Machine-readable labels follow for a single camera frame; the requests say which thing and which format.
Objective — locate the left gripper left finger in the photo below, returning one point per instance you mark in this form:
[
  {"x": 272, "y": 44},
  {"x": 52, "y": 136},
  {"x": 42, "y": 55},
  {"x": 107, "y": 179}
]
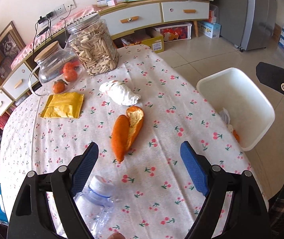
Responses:
[{"x": 31, "y": 217}]

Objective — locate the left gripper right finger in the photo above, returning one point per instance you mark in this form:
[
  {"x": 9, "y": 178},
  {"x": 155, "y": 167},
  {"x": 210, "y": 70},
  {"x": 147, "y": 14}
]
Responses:
[{"x": 247, "y": 216}]

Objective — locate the clear plastic water bottle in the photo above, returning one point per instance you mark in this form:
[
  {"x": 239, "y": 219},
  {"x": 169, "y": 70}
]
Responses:
[{"x": 95, "y": 204}]

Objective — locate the white plastic trash bin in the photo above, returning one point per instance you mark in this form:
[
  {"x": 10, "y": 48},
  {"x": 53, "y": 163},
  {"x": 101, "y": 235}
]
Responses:
[{"x": 251, "y": 113}]

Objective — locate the person left hand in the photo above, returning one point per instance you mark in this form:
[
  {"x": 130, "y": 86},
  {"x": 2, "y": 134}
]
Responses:
[{"x": 116, "y": 235}]

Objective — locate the silver refrigerator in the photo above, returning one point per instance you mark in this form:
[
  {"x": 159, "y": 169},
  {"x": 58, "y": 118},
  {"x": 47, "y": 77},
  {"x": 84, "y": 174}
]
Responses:
[{"x": 247, "y": 24}]

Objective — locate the blue white small box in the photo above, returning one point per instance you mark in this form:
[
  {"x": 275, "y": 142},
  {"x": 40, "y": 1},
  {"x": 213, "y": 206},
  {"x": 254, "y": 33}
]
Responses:
[{"x": 211, "y": 30}]

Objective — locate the yellow snack wrapper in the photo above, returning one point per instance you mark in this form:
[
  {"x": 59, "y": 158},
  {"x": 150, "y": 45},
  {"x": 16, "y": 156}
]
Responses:
[{"x": 65, "y": 105}]

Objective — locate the red gift box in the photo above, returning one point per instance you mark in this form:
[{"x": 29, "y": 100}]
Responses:
[{"x": 175, "y": 32}]

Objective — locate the orange peel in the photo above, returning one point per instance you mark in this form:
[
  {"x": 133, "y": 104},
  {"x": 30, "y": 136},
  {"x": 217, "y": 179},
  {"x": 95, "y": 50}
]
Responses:
[{"x": 125, "y": 131}]

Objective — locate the mandarin orange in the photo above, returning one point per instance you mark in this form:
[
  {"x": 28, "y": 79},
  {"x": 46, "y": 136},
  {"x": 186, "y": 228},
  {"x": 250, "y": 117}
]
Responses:
[
  {"x": 70, "y": 75},
  {"x": 70, "y": 66},
  {"x": 59, "y": 86}
]

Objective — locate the wooden white TV cabinet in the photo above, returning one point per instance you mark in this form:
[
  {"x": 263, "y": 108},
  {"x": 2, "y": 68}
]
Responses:
[{"x": 125, "y": 18}]

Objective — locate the yellow cardboard box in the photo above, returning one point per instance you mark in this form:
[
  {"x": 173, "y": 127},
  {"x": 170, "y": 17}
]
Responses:
[{"x": 149, "y": 37}]

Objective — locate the cherry print tablecloth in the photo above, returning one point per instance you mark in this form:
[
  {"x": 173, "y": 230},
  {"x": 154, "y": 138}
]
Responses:
[{"x": 155, "y": 197}]

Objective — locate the crumpled white tissue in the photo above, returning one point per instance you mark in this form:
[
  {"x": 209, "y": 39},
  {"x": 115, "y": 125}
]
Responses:
[{"x": 120, "y": 93}]

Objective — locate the glass jar with wooden lid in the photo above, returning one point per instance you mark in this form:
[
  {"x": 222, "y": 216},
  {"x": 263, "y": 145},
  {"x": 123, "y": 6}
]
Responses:
[{"x": 49, "y": 65}]

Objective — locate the framed cat picture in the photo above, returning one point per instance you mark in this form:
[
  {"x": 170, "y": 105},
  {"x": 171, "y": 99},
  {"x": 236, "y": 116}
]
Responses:
[{"x": 11, "y": 43}]

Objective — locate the clear jar of biscuits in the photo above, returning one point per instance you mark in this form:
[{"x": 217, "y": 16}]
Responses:
[{"x": 89, "y": 38}]

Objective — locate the wall power socket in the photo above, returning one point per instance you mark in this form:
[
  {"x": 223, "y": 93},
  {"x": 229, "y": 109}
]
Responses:
[{"x": 57, "y": 12}]

